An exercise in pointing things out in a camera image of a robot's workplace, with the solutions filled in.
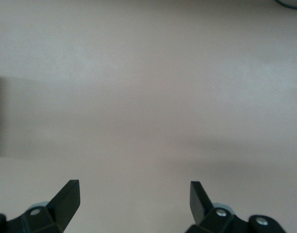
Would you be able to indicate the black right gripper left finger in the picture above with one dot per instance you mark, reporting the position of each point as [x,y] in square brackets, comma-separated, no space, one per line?
[63,208]

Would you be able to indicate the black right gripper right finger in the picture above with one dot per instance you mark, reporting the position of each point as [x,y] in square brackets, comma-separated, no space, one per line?
[201,211]

